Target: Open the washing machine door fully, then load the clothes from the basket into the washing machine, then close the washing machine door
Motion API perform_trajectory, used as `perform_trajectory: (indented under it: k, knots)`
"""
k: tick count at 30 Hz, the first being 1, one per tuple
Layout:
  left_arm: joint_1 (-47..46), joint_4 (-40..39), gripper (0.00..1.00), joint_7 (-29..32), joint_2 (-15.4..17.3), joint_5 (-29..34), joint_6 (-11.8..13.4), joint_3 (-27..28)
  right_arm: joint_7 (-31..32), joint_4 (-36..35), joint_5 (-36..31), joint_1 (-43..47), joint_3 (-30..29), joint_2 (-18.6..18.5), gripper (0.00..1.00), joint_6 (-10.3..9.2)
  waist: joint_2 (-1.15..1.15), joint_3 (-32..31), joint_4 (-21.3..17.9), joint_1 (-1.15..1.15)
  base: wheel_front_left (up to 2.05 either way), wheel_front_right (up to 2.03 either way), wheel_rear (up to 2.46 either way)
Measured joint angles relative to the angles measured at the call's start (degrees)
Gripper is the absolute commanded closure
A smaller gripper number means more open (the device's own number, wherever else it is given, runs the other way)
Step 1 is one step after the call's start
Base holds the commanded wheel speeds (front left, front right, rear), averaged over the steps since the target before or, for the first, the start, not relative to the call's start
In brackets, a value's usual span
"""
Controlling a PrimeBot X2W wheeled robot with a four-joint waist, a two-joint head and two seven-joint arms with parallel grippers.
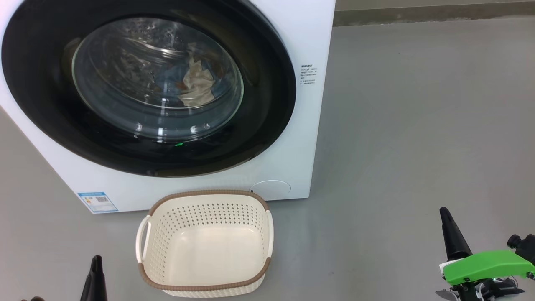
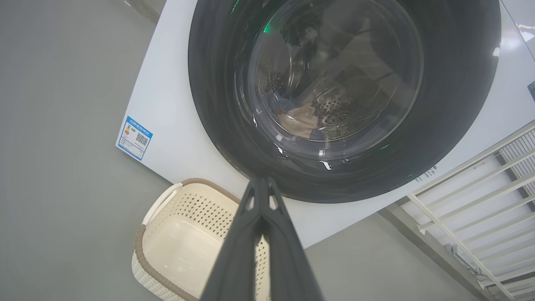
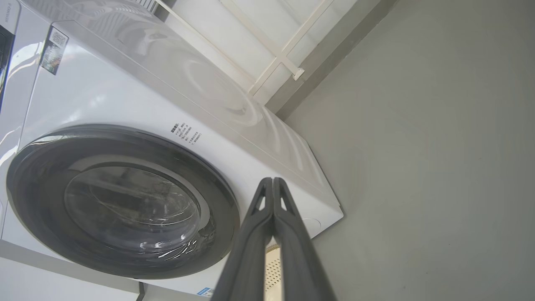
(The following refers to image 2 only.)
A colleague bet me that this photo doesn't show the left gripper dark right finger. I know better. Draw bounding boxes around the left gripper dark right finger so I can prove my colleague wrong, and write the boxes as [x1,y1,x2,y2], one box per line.
[261,177,325,301]

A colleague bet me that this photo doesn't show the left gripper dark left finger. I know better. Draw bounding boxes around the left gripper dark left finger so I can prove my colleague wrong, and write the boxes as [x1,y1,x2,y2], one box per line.
[201,177,265,301]

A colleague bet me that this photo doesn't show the cream and blue cartoon garment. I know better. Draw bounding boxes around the cream and blue cartoon garment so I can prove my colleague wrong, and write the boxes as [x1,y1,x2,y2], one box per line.
[277,103,321,140]

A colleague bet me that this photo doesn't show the round black washer door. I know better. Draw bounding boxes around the round black washer door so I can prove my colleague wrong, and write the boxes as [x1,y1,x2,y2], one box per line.
[188,0,502,204]

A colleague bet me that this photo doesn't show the stainless steel washing machine drum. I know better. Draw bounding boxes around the stainless steel washing machine drum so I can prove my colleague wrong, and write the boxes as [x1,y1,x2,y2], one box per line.
[257,0,423,142]

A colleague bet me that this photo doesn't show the white front-load washing machine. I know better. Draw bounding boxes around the white front-load washing machine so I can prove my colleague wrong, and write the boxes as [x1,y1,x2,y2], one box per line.
[115,0,535,249]

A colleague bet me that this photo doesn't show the cream plastic laundry basket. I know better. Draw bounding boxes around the cream plastic laundry basket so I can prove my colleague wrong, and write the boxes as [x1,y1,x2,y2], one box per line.
[131,178,273,301]

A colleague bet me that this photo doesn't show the blue energy label sticker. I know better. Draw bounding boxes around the blue energy label sticker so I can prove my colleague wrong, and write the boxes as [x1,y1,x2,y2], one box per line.
[116,116,153,161]

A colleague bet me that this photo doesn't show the small printed text label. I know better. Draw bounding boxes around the small printed text label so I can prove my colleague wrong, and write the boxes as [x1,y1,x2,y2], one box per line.
[414,165,439,183]

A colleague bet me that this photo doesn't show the white metal railing fence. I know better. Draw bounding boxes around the white metal railing fence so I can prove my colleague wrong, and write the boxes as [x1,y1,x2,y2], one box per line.
[406,120,535,301]

